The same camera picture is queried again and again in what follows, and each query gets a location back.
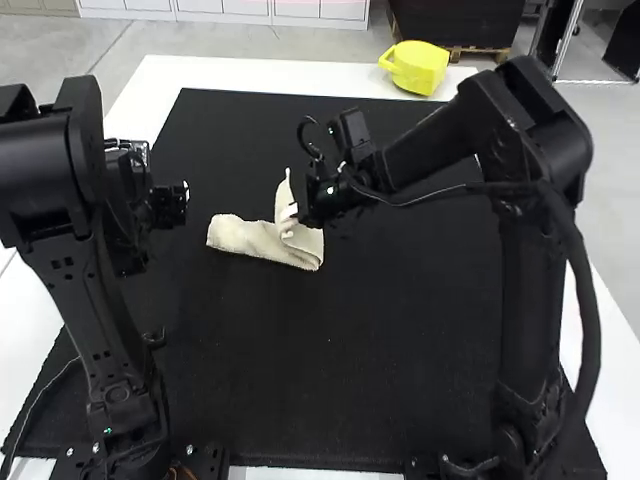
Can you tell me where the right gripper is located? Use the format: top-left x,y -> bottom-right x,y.
298,162 -> 362,230

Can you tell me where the grey cupboard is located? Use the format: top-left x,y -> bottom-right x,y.
74,0 -> 372,30

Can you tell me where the yellow plastic container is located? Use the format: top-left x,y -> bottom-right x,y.
377,39 -> 450,98

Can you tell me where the thick black cable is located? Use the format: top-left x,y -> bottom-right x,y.
537,182 -> 602,407

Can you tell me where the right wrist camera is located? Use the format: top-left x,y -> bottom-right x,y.
326,106 -> 374,162

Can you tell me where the wooden pallet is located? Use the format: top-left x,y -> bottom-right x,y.
388,8 -> 514,65

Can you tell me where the black crate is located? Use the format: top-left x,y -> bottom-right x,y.
388,0 -> 539,51

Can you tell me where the black wheeled case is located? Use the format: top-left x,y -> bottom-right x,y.
529,0 -> 585,84

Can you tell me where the black mat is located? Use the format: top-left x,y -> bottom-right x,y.
0,87 -> 609,476

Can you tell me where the pale towel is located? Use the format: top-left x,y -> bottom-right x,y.
204,167 -> 326,274

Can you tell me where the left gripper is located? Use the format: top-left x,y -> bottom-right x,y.
147,179 -> 191,228

